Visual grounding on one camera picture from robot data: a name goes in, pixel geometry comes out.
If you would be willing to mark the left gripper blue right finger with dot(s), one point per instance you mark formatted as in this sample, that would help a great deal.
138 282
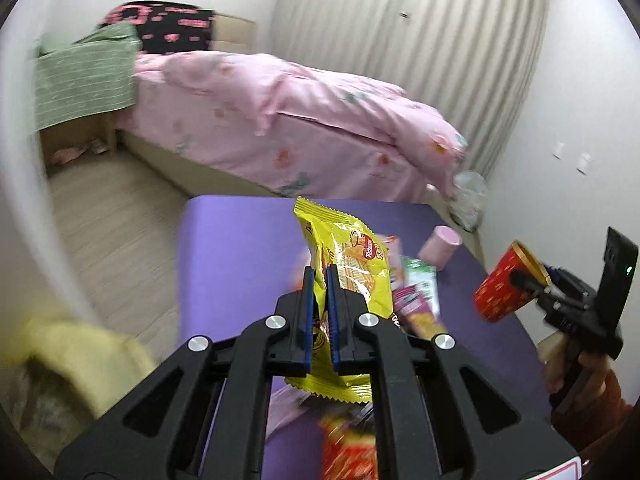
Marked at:
332 286

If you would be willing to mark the red orange snack wrapper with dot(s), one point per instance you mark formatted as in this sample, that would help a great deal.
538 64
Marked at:
347 453

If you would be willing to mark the white crumpled plastic bag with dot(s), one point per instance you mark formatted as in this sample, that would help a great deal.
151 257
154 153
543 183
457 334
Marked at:
467 205

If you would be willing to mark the pink floral duvet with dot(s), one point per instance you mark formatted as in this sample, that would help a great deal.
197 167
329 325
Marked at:
300 124

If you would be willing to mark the green white snack wrapper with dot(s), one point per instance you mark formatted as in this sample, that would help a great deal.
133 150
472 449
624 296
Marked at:
424 278

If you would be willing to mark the green checked cloth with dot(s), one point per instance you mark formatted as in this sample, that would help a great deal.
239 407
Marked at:
92 76

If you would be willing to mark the pink cylindrical container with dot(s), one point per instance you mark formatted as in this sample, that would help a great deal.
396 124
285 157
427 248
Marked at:
440 246

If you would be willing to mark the yellow wafer snack bag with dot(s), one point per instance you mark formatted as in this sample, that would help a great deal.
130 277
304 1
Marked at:
335 238

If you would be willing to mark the yellow trash bag bin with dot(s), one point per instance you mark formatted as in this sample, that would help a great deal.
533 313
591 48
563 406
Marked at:
59 376

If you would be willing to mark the red paper cup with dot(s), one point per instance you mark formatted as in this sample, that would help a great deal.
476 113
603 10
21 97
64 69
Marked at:
497 296

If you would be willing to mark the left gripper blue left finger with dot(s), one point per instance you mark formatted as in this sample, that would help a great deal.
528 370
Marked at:
309 302

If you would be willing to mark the beige bed frame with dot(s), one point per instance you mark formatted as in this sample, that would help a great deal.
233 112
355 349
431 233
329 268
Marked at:
200 169

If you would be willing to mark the person's right hand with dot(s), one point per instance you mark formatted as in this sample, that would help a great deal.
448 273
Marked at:
553 353

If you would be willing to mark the pink yellow chips bag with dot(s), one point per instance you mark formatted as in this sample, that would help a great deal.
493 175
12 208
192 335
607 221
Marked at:
415 314

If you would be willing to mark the pink slippers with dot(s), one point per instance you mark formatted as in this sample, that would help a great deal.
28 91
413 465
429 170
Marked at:
64 156

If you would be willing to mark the purple table mat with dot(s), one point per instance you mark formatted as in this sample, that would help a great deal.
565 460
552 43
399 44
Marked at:
237 255

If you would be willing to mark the black pink pillow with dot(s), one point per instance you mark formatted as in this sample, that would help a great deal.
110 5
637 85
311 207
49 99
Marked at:
166 27

